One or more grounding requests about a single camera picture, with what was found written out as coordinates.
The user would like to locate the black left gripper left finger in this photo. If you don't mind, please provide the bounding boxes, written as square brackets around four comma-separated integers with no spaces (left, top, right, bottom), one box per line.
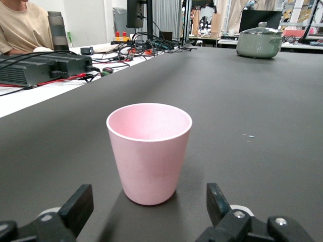
[0,184,94,242]

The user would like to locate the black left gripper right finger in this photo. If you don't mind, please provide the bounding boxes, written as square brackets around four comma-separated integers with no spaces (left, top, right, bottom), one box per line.
[195,183,315,242]

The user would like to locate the pink plastic cup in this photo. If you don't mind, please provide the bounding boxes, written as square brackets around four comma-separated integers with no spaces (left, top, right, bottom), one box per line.
[105,102,193,206]

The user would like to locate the dark grey table mat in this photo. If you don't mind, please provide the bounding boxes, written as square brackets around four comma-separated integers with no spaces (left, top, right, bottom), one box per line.
[0,46,323,242]

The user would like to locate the black power supply box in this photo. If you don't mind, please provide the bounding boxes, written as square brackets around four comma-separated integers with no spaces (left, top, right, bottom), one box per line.
[0,52,93,88]

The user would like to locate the sage green stock pot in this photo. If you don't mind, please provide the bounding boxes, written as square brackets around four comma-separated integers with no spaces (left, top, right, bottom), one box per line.
[236,27,283,59]

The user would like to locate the yellow box red buttons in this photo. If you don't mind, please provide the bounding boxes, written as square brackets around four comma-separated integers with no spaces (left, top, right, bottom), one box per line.
[111,31,131,45]

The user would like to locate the glass pot lid grey knob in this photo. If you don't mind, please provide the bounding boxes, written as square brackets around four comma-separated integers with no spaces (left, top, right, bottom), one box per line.
[239,22,283,36]

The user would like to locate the person in beige shirt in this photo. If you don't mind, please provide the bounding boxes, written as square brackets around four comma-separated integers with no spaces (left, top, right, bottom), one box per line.
[0,0,55,55]

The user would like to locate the tan wooden box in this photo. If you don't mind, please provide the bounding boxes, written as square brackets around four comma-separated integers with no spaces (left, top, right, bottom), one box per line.
[210,12,222,39]

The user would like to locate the black flat screen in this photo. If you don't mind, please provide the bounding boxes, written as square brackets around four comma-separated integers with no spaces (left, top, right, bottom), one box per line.
[238,10,283,33]

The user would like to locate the black monitor on stand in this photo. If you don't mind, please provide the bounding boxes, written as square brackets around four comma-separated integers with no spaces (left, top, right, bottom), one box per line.
[126,0,153,41]

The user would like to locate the red wires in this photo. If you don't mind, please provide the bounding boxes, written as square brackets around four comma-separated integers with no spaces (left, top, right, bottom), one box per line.
[0,72,88,88]

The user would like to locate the tangle of black cables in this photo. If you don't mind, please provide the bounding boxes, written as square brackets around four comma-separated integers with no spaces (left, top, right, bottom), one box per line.
[111,31,198,63]

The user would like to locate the aluminium frame post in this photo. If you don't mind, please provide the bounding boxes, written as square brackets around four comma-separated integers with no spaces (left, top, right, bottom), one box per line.
[180,0,193,46]

